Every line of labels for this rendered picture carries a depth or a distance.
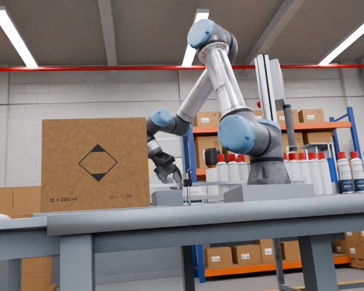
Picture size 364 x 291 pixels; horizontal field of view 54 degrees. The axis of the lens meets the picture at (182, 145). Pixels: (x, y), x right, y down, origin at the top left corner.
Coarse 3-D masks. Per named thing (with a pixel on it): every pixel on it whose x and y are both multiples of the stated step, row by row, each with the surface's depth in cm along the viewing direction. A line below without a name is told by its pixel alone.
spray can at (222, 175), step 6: (222, 156) 155; (222, 162) 154; (216, 168) 155; (222, 168) 153; (222, 174) 152; (228, 174) 154; (222, 180) 152; (228, 180) 153; (222, 186) 151; (228, 186) 152; (222, 192) 151; (222, 198) 150
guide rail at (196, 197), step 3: (195, 195) 154; (198, 195) 154; (201, 195) 154; (204, 195) 155; (207, 195) 155; (210, 195) 156; (213, 195) 156; (216, 195) 156; (150, 198) 149; (183, 198) 152; (186, 198) 153; (192, 198) 153; (195, 198) 154; (198, 198) 154; (201, 198) 154; (204, 198) 154; (207, 198) 155; (210, 198) 155; (213, 198) 156; (216, 198) 156; (150, 201) 149
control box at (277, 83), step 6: (270, 60) 156; (276, 60) 155; (270, 66) 155; (276, 66) 154; (270, 72) 155; (276, 72) 154; (276, 78) 153; (282, 78) 167; (276, 84) 153; (282, 84) 158; (276, 90) 152; (282, 90) 152; (276, 96) 152; (282, 96) 151; (276, 102) 155; (282, 102) 155; (276, 108) 163; (282, 108) 163
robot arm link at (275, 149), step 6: (258, 120) 122; (264, 120) 121; (270, 120) 122; (270, 126) 121; (276, 126) 121; (270, 132) 118; (276, 132) 121; (270, 138) 117; (276, 138) 120; (270, 144) 117; (276, 144) 120; (282, 144) 123; (270, 150) 119; (276, 150) 119; (282, 150) 122; (252, 156) 121; (258, 156) 120; (264, 156) 119; (270, 156) 118; (276, 156) 119; (282, 156) 120
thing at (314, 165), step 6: (312, 156) 167; (312, 162) 166; (312, 168) 165; (318, 168) 165; (312, 174) 165; (318, 174) 164; (312, 180) 165; (318, 180) 164; (318, 186) 163; (318, 192) 162
